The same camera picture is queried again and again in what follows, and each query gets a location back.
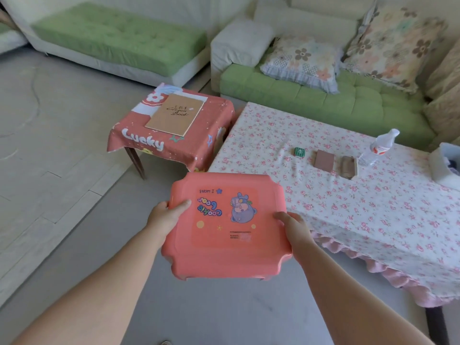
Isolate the person's left hand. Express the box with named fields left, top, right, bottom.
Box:
left=146, top=199, right=192, bottom=242

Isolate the person's right hand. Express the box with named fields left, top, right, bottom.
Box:
left=273, top=211, right=315, bottom=261

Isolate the small wooden table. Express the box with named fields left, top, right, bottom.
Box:
left=124, top=147, right=146, bottom=181

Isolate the pink plastic stool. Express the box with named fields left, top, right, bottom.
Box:
left=161, top=171, right=294, bottom=281

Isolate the orange cartoon tablecloth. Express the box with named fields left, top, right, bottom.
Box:
left=106, top=82, right=236, bottom=173

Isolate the small brown notebook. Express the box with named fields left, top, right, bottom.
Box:
left=313, top=149, right=335, bottom=171

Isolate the small wooden box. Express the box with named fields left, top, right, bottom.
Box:
left=339, top=156, right=359, bottom=181

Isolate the brown spiral sketchbook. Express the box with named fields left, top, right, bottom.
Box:
left=145, top=93, right=206, bottom=138

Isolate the clear water bottle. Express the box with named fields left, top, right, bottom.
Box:
left=358, top=128, right=401, bottom=167

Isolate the frilled pastel flower cushion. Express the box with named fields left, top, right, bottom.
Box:
left=259, top=34, right=342, bottom=95

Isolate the person's right forearm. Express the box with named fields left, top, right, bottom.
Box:
left=293, top=240, right=436, bottom=345

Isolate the person's left forearm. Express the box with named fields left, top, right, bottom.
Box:
left=12, top=226, right=170, bottom=345

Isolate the floral pink-frilled tablecloth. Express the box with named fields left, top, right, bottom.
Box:
left=208, top=101, right=460, bottom=309

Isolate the green cushioned white sofa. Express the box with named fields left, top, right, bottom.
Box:
left=210, top=0, right=450, bottom=151

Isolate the small white storage bin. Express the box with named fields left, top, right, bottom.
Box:
left=428, top=141, right=460, bottom=191

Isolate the white black-legged coffee table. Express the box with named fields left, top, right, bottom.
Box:
left=425, top=306, right=450, bottom=345

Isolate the green seated side sofa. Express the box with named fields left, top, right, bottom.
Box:
left=0, top=0, right=211, bottom=89

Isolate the beige patterned curtain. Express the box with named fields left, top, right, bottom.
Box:
left=424, top=35, right=460, bottom=148

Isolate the brown flower print cushion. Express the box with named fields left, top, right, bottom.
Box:
left=343, top=5, right=446, bottom=94

